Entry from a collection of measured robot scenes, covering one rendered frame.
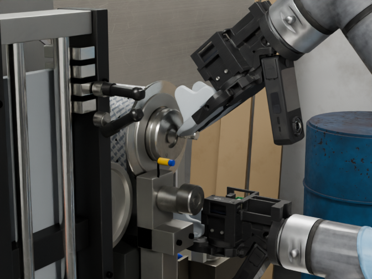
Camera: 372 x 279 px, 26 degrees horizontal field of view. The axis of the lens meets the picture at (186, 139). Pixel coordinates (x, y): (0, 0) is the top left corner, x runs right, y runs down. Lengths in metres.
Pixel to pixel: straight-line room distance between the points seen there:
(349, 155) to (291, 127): 2.24
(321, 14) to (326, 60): 2.95
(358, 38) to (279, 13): 0.10
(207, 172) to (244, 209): 2.72
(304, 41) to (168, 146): 0.25
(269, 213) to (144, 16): 0.64
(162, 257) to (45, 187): 0.33
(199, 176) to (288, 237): 2.80
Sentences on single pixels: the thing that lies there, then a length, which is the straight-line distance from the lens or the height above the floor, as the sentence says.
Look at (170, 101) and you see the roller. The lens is 1.12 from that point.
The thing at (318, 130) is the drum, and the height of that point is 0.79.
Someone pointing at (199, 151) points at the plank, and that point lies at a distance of 3.85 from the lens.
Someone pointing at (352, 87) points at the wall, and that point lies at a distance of 3.90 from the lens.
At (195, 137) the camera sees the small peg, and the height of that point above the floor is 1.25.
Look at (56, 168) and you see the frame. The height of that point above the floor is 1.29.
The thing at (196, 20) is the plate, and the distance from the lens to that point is 1.80.
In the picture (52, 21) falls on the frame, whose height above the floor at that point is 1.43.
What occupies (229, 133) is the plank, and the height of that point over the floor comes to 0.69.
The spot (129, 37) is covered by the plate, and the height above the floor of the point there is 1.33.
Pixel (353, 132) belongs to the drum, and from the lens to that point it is 3.26.
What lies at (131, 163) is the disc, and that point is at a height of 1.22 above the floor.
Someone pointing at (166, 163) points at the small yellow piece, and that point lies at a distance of 1.03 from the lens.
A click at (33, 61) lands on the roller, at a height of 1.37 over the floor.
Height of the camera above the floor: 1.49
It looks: 13 degrees down
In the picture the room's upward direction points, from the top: straight up
